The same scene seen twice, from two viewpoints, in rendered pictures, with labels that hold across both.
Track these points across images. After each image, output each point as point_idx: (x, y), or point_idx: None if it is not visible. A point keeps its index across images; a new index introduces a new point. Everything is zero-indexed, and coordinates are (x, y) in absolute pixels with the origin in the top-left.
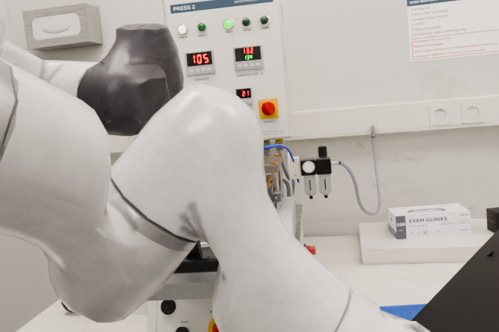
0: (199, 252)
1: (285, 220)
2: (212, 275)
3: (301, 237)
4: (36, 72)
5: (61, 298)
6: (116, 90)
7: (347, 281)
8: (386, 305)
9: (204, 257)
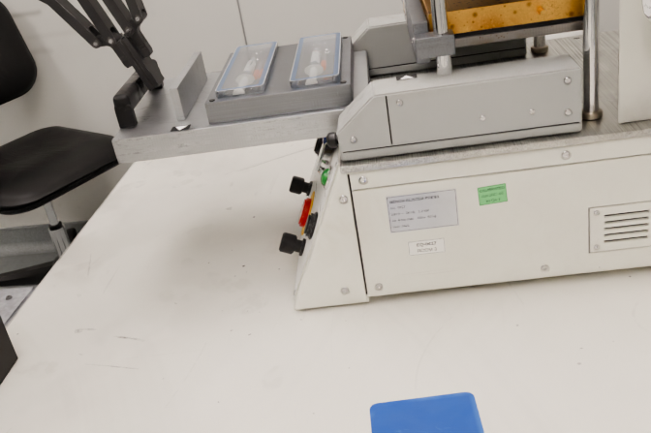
0: (138, 74)
1: (364, 98)
2: (154, 111)
3: (644, 182)
4: None
5: None
6: None
7: (631, 345)
8: (483, 418)
9: (129, 81)
